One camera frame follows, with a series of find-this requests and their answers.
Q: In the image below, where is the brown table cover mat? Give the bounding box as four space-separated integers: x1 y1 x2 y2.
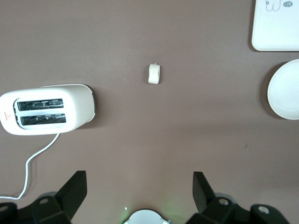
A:
0 0 299 224

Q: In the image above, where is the cream round plate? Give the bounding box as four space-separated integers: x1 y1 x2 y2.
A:
267 58 299 120

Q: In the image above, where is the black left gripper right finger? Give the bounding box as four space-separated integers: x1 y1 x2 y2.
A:
185 171 290 224

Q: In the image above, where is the beige rabbit print tray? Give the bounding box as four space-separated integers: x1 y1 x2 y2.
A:
251 0 299 52

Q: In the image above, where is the white steamed bun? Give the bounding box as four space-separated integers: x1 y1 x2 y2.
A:
148 62 162 85

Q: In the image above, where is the white toaster power cable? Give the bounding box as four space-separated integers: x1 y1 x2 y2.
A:
0 133 60 200

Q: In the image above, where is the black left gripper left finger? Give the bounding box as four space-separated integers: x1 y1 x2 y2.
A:
0 170 88 224

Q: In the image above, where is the cream two-slot toaster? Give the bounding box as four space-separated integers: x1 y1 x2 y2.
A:
0 83 96 136

